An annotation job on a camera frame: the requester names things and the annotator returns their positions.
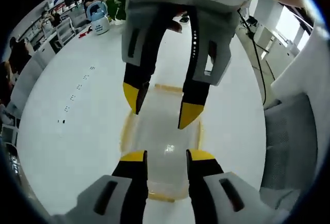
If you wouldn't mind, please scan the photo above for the black cable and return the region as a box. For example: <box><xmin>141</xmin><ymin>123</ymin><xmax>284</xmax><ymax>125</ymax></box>
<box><xmin>236</xmin><ymin>8</ymin><xmax>268</xmax><ymax>105</ymax></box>

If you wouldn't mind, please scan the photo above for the white low cabinet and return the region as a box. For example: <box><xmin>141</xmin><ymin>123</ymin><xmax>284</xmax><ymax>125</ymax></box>
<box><xmin>32</xmin><ymin>31</ymin><xmax>58</xmax><ymax>62</ymax></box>

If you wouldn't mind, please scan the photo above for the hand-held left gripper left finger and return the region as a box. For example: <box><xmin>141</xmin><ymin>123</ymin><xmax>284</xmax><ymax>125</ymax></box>
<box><xmin>51</xmin><ymin>150</ymin><xmax>150</xmax><ymax>224</ymax></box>

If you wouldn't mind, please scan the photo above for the pale grey chair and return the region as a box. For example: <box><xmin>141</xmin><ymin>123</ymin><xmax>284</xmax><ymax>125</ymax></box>
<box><xmin>5</xmin><ymin>55</ymin><xmax>49</xmax><ymax>119</ymax></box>

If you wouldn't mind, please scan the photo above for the grey mesh chair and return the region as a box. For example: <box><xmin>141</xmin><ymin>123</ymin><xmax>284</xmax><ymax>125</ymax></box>
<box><xmin>259</xmin><ymin>26</ymin><xmax>329</xmax><ymax>205</ymax></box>

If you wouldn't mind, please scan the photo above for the white mesh chair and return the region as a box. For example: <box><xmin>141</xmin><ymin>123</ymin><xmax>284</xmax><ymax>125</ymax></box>
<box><xmin>55</xmin><ymin>18</ymin><xmax>77</xmax><ymax>47</ymax></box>
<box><xmin>69</xmin><ymin>8</ymin><xmax>88</xmax><ymax>30</ymax></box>

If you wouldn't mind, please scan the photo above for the clear tray with yellow tape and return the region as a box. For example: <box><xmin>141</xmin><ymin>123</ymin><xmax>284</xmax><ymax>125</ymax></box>
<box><xmin>119</xmin><ymin>83</ymin><xmax>207</xmax><ymax>202</ymax></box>

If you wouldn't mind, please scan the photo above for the white and blue jug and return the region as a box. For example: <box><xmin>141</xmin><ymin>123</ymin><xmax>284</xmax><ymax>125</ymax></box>
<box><xmin>86</xmin><ymin>0</ymin><xmax>111</xmax><ymax>37</ymax></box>

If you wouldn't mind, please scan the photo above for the green potted plant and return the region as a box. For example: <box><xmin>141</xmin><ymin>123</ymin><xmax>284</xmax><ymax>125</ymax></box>
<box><xmin>102</xmin><ymin>0</ymin><xmax>127</xmax><ymax>23</ymax></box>

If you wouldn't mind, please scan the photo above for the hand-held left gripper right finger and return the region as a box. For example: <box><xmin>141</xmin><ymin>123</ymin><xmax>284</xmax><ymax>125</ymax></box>
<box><xmin>186</xmin><ymin>149</ymin><xmax>282</xmax><ymax>224</ymax></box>

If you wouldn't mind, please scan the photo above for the person's right hand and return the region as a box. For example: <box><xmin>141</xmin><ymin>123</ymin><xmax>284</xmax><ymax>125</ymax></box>
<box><xmin>167</xmin><ymin>19</ymin><xmax>183</xmax><ymax>33</ymax></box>

